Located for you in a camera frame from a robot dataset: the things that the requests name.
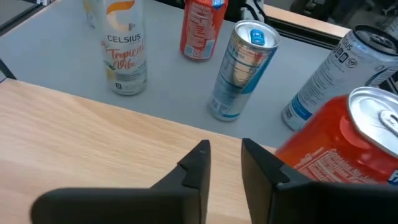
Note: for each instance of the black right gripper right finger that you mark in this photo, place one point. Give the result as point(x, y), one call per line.
point(311, 205)

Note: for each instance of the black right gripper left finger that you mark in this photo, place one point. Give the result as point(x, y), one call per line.
point(124, 205)

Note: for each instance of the red orange Fanta can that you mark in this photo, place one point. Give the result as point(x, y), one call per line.
point(202, 31)
point(335, 146)

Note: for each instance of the silver blue Red Bull can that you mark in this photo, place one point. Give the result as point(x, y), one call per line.
point(239, 77)

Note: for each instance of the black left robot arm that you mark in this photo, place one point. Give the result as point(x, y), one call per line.
point(308, 7)

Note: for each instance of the white metal bracket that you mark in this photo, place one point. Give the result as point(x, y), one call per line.
point(252, 14)

